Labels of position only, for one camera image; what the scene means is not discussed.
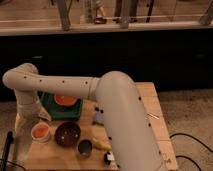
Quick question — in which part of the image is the red apple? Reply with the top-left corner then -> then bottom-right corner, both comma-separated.
33,125 -> 48,138

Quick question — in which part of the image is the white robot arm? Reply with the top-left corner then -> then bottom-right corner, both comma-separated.
2,63 -> 168,171

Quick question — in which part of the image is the small metal cup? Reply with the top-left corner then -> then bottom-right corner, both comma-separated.
78,139 -> 92,157

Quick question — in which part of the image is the blue sponge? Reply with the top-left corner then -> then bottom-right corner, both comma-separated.
92,113 -> 104,125

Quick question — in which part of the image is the green tray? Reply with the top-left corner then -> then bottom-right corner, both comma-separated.
41,93 -> 83,121

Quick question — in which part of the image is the orange plate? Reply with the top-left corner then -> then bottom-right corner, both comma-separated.
54,95 -> 77,107

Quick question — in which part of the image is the yellow banana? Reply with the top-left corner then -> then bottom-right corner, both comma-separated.
92,139 -> 111,151

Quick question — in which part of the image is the dark brown bowl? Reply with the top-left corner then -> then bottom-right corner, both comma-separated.
54,122 -> 81,148

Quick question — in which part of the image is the black and white small object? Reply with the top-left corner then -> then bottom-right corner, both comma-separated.
104,152 -> 115,165

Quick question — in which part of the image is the black pole stand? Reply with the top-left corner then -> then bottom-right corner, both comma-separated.
0,131 -> 14,171

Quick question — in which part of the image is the black cable on floor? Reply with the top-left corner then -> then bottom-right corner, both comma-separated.
169,132 -> 213,171

